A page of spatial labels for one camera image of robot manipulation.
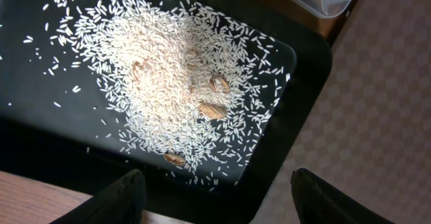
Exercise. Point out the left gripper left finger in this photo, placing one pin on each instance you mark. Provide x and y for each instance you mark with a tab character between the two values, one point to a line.
123	201

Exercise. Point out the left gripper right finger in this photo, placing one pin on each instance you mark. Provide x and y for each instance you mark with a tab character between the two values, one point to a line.
316	201

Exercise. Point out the rice leftovers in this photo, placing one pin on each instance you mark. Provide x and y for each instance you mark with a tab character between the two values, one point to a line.
172	83

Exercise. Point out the black waste tray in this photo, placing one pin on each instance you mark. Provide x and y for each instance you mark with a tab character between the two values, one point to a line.
49	157

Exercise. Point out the brown serving tray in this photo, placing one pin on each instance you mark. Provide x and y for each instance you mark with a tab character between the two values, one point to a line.
368	134

